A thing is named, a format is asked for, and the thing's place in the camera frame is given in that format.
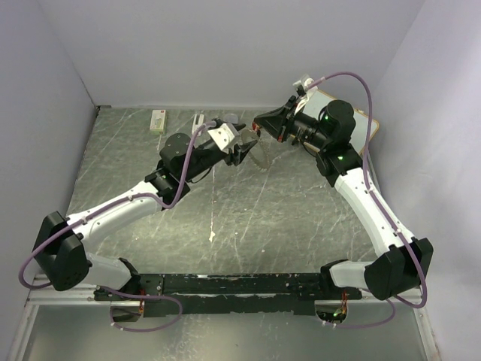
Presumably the purple cable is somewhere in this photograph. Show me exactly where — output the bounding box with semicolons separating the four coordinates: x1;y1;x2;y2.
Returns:
18;120;219;332
307;71;428;329

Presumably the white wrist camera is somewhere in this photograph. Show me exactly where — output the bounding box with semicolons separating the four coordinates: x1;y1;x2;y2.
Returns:
292;74;318;115
207;123;240;153

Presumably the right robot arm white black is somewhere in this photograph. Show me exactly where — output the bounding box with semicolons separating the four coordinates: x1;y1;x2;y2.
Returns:
253;96;434;300

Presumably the white stapler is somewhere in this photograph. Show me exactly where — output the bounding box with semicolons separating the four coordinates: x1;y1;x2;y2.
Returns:
192;113;204;134

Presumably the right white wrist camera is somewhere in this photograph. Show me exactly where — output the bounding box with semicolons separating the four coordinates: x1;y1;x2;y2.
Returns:
292;74;318;115

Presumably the small whiteboard yellow frame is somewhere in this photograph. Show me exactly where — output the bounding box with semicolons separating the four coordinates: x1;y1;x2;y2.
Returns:
307;89;380;155

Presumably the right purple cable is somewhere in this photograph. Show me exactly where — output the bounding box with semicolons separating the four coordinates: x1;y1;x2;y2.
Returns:
307;71;428;329

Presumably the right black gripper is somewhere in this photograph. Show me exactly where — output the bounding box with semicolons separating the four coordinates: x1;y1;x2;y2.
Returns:
254;96;329;150

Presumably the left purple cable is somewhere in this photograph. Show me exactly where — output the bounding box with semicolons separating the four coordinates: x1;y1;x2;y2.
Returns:
18;120;219;332

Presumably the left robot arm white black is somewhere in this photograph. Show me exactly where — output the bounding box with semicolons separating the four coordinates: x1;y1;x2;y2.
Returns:
32;120;258;300

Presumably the clear cup of paperclips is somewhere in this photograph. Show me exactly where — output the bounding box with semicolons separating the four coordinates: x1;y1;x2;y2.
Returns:
223;113;239;124

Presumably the aluminium rail frame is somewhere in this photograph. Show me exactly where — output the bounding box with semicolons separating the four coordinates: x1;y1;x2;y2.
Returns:
7;150;440;361

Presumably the green white staples box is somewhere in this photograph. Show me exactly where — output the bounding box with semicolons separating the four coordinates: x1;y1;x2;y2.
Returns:
150;110;166;135

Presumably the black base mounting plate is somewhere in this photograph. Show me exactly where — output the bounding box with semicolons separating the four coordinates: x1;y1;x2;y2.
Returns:
93;272;363;317

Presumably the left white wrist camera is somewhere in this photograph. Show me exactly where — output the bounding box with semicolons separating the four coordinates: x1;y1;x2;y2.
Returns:
207;123;240;153

